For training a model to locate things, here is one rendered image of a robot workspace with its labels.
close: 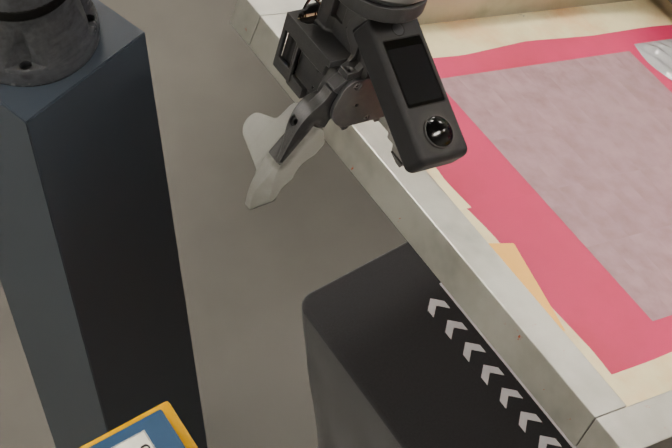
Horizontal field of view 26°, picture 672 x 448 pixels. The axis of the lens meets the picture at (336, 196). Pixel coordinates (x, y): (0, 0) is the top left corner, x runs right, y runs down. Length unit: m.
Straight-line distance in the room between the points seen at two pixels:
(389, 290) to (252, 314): 1.13
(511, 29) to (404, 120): 0.59
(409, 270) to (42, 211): 0.44
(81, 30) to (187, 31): 1.71
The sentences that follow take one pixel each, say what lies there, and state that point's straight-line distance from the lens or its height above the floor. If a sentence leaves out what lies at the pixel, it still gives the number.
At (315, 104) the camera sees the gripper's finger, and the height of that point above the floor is 1.60.
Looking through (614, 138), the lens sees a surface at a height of 1.25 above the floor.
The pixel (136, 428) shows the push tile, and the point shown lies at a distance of 1.65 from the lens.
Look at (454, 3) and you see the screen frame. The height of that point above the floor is 1.30.
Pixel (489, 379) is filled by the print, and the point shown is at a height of 0.95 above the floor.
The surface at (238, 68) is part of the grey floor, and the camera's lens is 3.25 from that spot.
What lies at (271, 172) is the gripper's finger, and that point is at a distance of 1.10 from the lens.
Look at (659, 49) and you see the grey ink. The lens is 1.71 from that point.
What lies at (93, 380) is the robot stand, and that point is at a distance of 2.07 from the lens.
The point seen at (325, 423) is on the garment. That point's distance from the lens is 1.92.
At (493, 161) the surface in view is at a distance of 1.41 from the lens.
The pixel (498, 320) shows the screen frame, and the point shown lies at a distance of 1.20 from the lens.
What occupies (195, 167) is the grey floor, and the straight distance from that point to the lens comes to 3.08.
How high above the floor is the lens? 2.41
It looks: 53 degrees down
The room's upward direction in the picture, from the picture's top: straight up
